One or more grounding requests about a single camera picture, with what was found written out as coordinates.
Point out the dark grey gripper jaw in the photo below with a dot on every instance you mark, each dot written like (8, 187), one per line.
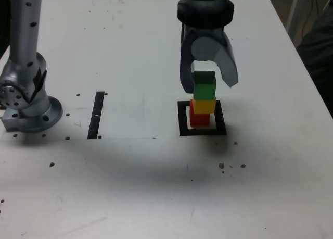
(186, 75)

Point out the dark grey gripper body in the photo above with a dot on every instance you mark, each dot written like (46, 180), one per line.
(203, 32)

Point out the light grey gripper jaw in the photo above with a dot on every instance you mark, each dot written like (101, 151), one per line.
(227, 67)

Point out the green cube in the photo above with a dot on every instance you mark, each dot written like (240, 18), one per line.
(205, 89)

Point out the yellow cube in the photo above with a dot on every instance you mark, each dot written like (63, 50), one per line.
(205, 106)

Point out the red cube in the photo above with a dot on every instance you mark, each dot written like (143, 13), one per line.
(199, 119)

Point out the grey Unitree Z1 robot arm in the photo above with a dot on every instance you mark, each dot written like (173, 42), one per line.
(23, 41)

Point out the black tape square outline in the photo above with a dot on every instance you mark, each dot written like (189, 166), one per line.
(182, 119)

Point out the person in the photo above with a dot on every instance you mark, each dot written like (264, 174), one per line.
(318, 54)

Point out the black tape strip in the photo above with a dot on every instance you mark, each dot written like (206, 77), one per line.
(95, 114)

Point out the white frame post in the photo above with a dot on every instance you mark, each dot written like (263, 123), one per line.
(294, 10)

